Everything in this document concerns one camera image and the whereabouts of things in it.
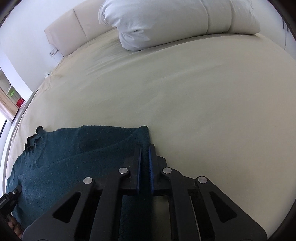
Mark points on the cream bed sheet mattress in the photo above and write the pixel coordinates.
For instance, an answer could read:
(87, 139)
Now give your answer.
(222, 106)

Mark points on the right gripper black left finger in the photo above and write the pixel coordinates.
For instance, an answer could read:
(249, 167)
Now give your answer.
(137, 161)

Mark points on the white wall shelf unit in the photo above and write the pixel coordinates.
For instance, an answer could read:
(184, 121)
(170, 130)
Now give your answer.
(8, 104)

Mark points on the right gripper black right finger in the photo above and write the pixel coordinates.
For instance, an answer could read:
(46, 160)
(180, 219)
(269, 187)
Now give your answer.
(154, 169)

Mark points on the white folded duvet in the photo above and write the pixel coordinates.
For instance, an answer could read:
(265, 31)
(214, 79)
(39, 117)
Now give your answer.
(145, 24)

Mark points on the wall socket plate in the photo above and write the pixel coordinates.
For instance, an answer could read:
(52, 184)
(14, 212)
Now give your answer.
(53, 52)

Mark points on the dark green knit sweater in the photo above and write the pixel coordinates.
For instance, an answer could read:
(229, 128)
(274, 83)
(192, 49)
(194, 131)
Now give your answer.
(52, 163)

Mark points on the red box on shelf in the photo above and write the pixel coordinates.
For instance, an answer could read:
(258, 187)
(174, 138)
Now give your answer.
(20, 102)

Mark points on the cream padded headboard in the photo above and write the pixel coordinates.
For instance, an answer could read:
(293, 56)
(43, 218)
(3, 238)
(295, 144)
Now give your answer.
(76, 27)

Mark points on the white wardrobe doors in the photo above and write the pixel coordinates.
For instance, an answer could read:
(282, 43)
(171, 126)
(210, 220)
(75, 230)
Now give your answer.
(290, 43)

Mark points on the person's left hand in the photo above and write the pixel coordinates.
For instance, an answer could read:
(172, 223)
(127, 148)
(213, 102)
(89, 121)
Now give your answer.
(15, 226)

